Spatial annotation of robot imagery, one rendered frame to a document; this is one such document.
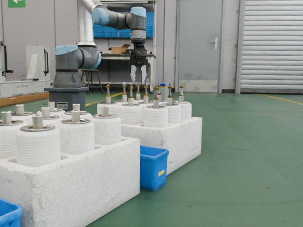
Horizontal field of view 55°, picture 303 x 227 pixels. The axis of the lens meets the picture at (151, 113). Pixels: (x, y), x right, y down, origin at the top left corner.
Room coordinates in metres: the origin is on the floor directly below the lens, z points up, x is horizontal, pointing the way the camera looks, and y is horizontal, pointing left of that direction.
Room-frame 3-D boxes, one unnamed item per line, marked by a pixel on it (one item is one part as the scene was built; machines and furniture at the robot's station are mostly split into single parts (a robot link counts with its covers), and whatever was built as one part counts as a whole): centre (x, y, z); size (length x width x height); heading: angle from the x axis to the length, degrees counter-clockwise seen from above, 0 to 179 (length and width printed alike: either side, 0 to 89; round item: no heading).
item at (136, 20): (1.47, 0.07, 0.64); 0.09 x 0.08 x 0.11; 52
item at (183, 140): (1.29, 0.03, 0.09); 0.39 x 0.39 x 0.18; 60
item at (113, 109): (1.25, 0.19, 0.16); 0.10 x 0.10 x 0.18
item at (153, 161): (1.01, 0.09, 0.06); 0.30 x 0.11 x 0.12; 60
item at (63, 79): (1.60, 0.46, 0.35); 0.15 x 0.15 x 0.10
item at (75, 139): (0.76, 0.20, 0.16); 0.10 x 0.10 x 0.18
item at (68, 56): (1.61, 0.46, 0.47); 0.13 x 0.12 x 0.14; 142
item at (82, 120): (0.76, 0.20, 0.25); 0.08 x 0.08 x 0.01
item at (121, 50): (6.15, 0.68, 0.87); 0.40 x 0.30 x 0.23; 71
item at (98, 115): (0.86, 0.14, 0.25); 0.08 x 0.08 x 0.01
